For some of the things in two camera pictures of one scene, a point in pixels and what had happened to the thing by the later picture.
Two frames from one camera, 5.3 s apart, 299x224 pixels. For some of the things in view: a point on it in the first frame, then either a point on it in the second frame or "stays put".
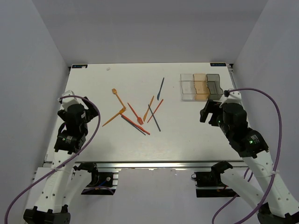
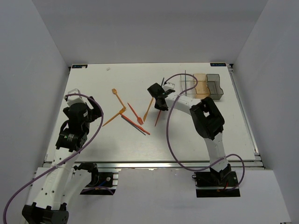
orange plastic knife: x=145 y=115 stays put
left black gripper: x=92 y=113 stays put
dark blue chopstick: x=154 y=118 to x=185 y=83
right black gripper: x=211 y=107 to x=164 y=109
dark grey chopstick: x=136 y=128 stays put
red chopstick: x=160 y=104 to x=158 y=115
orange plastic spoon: x=115 y=91 stays put
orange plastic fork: x=121 y=111 stays put
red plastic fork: x=139 y=119 stays put
